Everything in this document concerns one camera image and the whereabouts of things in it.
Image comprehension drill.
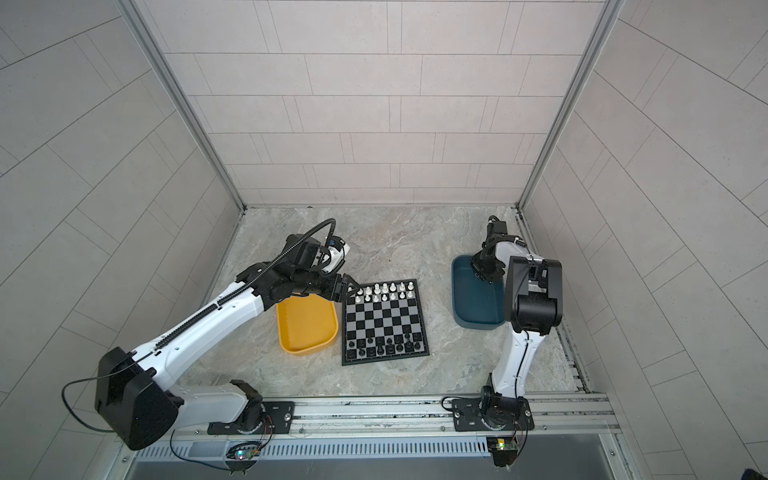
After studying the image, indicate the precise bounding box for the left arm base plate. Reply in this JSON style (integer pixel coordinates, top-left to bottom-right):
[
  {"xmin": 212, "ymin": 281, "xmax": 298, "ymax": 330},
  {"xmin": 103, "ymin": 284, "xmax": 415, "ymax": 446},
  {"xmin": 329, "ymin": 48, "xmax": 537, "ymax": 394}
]
[{"xmin": 207, "ymin": 401, "xmax": 295, "ymax": 436}]

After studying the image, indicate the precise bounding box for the right controller circuit board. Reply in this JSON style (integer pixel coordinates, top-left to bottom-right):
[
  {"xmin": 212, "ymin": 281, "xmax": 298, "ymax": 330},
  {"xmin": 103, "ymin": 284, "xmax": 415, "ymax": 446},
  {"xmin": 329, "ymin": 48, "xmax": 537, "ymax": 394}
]
[{"xmin": 486, "ymin": 436, "xmax": 520, "ymax": 468}]

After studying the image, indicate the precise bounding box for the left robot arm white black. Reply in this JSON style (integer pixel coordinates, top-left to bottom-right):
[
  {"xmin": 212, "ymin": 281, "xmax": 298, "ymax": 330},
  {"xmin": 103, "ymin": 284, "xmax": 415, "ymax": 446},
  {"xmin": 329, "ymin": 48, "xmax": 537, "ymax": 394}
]
[{"xmin": 94, "ymin": 234, "xmax": 355, "ymax": 451}]

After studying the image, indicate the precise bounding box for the aluminium mounting rail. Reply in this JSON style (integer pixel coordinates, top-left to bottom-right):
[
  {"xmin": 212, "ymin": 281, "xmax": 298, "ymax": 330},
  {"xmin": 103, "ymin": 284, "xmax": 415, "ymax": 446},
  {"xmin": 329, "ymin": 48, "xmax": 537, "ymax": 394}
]
[{"xmin": 142, "ymin": 392, "xmax": 620, "ymax": 446}]

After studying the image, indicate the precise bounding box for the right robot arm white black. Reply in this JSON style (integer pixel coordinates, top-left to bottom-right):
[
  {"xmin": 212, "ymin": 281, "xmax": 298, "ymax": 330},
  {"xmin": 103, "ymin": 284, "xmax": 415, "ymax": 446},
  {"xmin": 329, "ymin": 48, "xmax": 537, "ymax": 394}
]
[{"xmin": 470, "ymin": 215, "xmax": 564, "ymax": 431}]

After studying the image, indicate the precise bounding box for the controller circuit board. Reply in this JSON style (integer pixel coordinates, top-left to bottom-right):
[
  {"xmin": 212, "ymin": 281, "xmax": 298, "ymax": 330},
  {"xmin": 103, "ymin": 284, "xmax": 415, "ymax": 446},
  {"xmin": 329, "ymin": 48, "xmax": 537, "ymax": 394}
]
[
  {"xmin": 486, "ymin": 436, "xmax": 520, "ymax": 468},
  {"xmin": 225, "ymin": 441, "xmax": 262, "ymax": 461}
]

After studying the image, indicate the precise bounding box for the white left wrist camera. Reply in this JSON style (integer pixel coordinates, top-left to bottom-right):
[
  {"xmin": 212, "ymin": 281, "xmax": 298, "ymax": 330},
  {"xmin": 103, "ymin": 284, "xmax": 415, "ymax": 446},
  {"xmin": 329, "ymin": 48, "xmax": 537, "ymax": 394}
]
[{"xmin": 328, "ymin": 239, "xmax": 350, "ymax": 267}]

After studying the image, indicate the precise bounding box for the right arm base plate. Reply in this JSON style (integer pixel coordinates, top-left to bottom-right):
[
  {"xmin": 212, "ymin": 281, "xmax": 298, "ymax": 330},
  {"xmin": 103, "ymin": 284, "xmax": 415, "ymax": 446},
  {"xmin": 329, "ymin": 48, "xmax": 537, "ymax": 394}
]
[{"xmin": 442, "ymin": 397, "xmax": 535, "ymax": 432}]

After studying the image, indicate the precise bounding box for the yellow plastic tray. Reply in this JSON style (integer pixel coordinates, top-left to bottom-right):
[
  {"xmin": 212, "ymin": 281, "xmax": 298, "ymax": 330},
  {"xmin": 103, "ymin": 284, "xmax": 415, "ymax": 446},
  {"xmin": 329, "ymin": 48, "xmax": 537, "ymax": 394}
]
[{"xmin": 277, "ymin": 295, "xmax": 339, "ymax": 356}]

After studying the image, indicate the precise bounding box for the teal plastic bin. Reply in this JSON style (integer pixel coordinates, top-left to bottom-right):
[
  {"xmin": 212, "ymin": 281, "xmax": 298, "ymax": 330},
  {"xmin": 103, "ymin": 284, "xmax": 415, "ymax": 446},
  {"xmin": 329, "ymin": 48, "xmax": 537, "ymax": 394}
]
[{"xmin": 451, "ymin": 255, "xmax": 505, "ymax": 330}]

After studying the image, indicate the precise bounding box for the black white chess board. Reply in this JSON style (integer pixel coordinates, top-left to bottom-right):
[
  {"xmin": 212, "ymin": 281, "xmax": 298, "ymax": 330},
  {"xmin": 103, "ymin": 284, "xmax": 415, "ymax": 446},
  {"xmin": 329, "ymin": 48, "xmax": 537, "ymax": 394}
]
[{"xmin": 341, "ymin": 279, "xmax": 430, "ymax": 366}]

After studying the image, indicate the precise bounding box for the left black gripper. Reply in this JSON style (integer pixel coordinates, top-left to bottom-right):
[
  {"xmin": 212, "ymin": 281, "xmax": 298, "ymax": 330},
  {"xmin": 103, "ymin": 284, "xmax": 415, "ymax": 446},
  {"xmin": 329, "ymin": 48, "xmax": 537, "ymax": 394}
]
[{"xmin": 291, "ymin": 266, "xmax": 365, "ymax": 303}]

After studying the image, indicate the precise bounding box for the left controller circuit board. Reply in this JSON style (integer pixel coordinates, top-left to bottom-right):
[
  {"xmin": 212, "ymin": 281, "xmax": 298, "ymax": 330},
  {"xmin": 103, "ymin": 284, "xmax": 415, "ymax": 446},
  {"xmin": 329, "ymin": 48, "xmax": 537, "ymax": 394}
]
[{"xmin": 225, "ymin": 441, "xmax": 262, "ymax": 461}]

